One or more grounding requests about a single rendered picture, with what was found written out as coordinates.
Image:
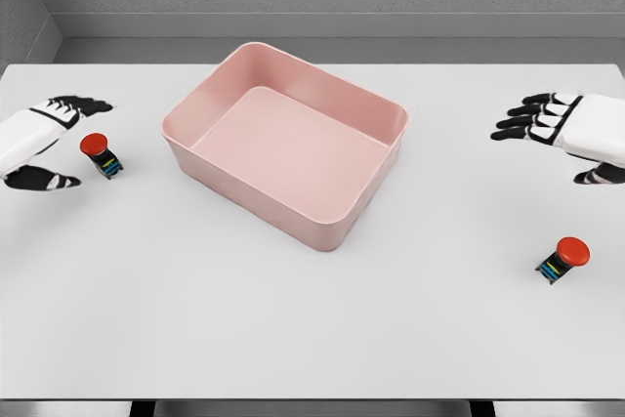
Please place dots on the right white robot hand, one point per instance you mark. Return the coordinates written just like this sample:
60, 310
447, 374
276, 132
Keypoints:
593, 131

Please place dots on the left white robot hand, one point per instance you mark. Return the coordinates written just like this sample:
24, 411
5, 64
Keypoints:
29, 136

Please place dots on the pink rectangular plastic basket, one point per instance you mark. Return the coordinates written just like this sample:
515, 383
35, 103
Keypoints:
288, 143

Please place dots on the red button industrial switch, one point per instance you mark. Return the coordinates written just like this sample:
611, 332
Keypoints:
564, 258
100, 152

